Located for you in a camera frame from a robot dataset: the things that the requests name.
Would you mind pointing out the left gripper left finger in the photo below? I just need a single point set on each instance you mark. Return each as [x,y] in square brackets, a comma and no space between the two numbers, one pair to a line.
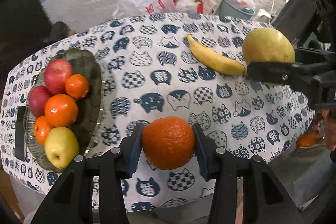
[70,198]

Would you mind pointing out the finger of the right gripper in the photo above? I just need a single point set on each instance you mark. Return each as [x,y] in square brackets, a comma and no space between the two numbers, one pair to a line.
[306,78]
[312,56]

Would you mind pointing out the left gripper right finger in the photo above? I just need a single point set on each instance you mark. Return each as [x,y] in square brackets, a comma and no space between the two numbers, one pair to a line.
[265,199]

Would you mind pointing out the green yellow pear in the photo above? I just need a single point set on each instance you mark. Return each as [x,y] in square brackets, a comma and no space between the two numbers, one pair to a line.
[267,44]

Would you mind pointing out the small mandarin orange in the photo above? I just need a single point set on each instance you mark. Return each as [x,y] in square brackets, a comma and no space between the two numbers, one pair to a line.
[41,129]

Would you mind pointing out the yellow banana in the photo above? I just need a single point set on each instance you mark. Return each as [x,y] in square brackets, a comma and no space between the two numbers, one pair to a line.
[213,60]

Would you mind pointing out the large orange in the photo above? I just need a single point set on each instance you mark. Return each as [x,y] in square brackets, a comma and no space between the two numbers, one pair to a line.
[168,143]

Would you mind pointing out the person's right hand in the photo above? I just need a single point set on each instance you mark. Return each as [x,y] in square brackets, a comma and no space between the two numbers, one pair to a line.
[330,130]

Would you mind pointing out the yellow green apple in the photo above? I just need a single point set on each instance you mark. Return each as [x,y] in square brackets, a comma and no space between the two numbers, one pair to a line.
[61,146]

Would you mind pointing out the orange with stem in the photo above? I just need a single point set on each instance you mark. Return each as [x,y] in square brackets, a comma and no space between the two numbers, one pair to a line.
[61,110]

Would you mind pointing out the grey trash bin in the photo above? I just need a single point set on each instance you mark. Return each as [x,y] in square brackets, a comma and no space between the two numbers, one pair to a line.
[242,9]

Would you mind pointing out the black smartphone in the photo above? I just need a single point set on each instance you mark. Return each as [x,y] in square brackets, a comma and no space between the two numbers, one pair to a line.
[20,144]

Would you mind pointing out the red apple lower left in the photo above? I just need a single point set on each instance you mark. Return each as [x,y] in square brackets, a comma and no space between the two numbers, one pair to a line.
[37,99]

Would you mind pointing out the red apple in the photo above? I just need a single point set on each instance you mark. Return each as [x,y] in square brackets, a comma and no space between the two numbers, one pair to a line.
[37,99]
[55,75]

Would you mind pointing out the colourful snack bag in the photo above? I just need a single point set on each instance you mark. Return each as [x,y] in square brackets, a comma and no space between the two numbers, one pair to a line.
[188,6]

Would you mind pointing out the red apple upper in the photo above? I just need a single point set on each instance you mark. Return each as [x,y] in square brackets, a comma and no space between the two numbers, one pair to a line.
[55,75]

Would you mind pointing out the cat pattern tablecloth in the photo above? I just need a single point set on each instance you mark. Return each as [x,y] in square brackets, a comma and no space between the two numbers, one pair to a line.
[149,73]

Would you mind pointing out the white plastic bag red print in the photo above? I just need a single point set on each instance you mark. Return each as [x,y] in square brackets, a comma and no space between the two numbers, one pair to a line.
[138,7]

